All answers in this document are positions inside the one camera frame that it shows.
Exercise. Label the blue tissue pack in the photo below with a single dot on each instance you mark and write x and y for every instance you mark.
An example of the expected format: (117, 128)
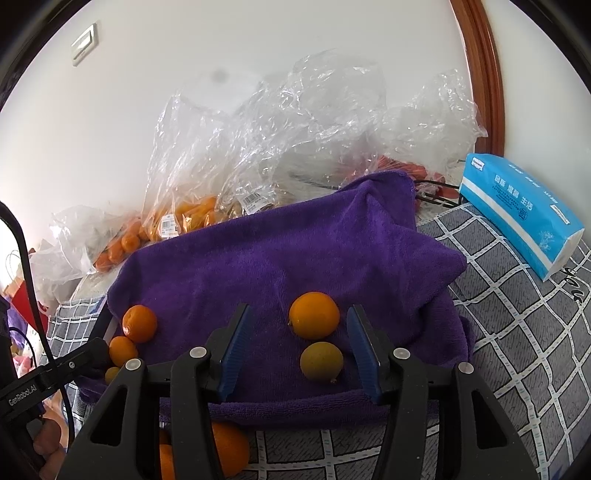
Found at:
(512, 207)

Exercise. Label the white wall switch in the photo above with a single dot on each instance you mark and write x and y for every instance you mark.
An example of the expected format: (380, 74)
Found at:
(84, 45)

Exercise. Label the yellow-green citrus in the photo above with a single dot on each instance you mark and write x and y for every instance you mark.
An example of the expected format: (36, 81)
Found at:
(322, 361)

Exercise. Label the crumpled clear plastic bag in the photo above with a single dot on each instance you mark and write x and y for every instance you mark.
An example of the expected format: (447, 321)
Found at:
(74, 230)

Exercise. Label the clear bag with barcode sticker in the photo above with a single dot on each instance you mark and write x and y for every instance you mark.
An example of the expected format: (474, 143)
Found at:
(258, 152)

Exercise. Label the red paper bag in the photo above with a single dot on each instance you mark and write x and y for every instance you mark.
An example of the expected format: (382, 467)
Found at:
(25, 302)

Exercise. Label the large round orange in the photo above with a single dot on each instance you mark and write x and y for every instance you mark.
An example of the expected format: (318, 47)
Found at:
(314, 316)

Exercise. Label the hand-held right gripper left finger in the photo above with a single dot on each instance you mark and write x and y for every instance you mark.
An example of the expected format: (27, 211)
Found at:
(235, 360)

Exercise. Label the purple towel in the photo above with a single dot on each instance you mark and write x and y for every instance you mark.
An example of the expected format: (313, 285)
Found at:
(277, 258)

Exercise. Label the brown wooden door frame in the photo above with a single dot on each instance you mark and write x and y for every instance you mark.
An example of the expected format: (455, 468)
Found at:
(480, 69)

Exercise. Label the pile of bagged yellow oranges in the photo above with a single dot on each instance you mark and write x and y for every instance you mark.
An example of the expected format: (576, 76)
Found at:
(189, 217)

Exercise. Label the person's left hand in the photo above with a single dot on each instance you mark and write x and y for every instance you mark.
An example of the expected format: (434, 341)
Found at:
(48, 441)

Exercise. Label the pile of bagged tangerines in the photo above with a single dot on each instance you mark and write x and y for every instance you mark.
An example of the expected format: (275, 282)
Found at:
(121, 244)

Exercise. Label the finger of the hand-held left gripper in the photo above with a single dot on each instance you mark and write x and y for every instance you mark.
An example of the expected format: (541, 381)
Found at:
(78, 362)

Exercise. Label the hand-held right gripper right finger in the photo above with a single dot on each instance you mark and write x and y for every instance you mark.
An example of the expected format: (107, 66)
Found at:
(364, 360)

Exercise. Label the large clear plastic bag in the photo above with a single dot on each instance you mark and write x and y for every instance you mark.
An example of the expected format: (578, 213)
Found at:
(369, 110)

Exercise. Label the small orange tangerine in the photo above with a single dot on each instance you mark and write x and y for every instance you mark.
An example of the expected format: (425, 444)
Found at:
(123, 350)

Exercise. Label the clear bag with label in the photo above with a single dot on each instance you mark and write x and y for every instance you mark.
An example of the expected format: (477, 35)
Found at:
(184, 147)

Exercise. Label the white plastic bag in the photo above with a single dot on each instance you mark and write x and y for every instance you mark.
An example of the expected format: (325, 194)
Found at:
(55, 267)

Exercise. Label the medium round orange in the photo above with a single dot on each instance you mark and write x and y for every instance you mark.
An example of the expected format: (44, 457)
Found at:
(139, 323)

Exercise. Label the big deep orange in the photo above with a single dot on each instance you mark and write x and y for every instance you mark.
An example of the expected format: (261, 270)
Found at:
(231, 447)

